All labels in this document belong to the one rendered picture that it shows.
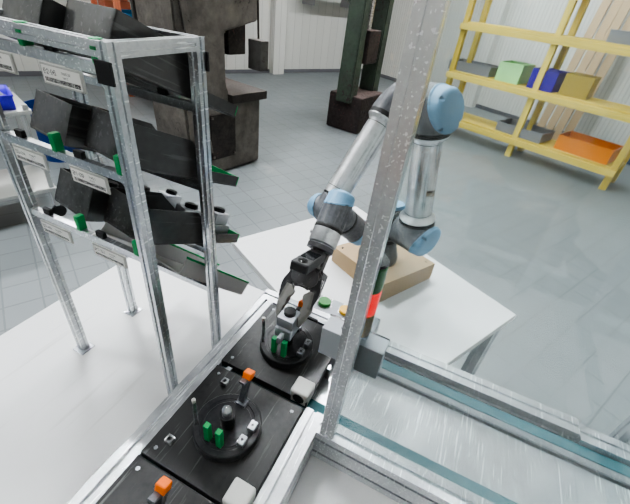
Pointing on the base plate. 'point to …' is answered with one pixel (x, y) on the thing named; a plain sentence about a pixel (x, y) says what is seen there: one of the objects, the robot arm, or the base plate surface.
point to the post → (385, 189)
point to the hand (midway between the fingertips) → (288, 317)
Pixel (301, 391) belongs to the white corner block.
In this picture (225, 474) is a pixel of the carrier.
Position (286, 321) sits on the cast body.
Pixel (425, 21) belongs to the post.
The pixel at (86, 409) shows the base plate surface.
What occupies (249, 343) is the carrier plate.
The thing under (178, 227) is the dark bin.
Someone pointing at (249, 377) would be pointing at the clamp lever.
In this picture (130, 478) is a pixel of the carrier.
